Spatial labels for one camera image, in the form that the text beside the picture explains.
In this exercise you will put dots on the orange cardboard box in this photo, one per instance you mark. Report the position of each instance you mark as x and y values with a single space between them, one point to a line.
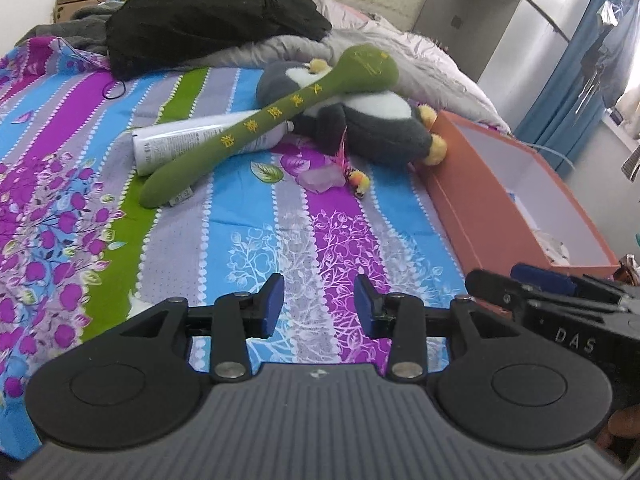
501 204

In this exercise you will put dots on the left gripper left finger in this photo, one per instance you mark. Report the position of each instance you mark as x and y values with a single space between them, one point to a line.
229 323

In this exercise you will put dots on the blue curtain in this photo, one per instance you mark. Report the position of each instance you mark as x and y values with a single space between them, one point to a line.
592 74

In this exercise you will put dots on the grey white cabinet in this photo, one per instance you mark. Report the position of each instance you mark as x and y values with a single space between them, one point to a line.
510 48

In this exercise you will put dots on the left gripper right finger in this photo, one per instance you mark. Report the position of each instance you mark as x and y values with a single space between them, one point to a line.
407 322

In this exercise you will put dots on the black garment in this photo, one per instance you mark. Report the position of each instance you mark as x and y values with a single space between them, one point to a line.
147 35

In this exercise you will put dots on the pink feather toy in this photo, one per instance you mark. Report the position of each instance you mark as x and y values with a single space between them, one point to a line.
337 172

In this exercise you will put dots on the grey white penguin plush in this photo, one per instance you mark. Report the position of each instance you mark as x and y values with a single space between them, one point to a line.
381 127

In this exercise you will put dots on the brown cardboard box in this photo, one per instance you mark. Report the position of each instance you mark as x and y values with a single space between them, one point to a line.
64 9

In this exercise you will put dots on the white cosmetic tube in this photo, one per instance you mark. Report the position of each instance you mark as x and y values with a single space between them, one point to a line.
155 146

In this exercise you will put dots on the colourful striped floral bedsheet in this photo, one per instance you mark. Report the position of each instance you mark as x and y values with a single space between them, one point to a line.
79 254

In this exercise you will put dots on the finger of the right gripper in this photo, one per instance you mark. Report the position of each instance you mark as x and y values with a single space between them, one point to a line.
543 279
504 292

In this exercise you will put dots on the green plush stick toy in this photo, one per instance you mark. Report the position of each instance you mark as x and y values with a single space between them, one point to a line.
360 69

